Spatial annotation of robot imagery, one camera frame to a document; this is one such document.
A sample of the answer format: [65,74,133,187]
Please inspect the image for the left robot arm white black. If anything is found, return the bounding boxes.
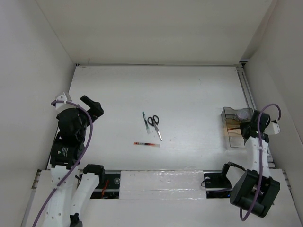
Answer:
[33,95,106,227]

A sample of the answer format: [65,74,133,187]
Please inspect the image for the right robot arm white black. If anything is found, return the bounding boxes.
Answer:
[221,107,280,221]

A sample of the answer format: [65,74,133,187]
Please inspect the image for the grey transparent container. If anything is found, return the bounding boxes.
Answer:
[221,107,253,121]

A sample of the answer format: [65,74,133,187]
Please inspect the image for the green pen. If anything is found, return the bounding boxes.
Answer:
[142,111,151,134]

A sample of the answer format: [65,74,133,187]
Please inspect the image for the orange red pen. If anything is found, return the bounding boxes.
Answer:
[133,142,160,148]

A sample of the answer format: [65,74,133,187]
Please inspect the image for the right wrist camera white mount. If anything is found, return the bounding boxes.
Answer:
[266,121,280,135]

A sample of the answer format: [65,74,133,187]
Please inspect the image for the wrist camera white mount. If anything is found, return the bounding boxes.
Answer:
[266,121,280,135]
[54,92,71,113]

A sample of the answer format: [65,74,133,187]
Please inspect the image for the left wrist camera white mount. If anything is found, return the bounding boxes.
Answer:
[54,92,71,113]

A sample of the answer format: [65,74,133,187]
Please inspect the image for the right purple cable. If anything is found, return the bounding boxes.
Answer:
[239,103,282,222]

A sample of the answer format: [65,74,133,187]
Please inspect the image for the black handled scissors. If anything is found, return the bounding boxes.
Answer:
[147,115,162,141]

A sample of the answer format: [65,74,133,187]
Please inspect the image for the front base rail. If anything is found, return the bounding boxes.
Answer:
[91,169,232,200]

